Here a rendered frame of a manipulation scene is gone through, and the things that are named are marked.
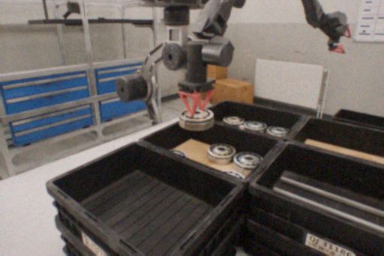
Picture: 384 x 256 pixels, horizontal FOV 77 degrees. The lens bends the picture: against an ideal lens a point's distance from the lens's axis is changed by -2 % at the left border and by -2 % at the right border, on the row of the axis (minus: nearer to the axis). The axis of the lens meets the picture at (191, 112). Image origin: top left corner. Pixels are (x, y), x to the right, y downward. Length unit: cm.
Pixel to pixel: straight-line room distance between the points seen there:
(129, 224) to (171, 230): 11
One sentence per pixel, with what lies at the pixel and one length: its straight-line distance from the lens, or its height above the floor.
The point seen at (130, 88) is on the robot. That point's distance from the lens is 165.
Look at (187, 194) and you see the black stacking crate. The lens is 75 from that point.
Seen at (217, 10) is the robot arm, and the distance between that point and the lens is 71.
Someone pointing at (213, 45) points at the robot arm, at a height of 124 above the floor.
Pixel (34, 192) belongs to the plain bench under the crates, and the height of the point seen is 70.
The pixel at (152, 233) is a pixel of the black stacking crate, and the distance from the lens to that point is 66.
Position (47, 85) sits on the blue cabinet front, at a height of 79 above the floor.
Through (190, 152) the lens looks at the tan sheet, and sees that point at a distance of 97.
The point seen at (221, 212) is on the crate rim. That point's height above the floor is 93.
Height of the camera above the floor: 129
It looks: 20 degrees down
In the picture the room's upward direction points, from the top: straight up
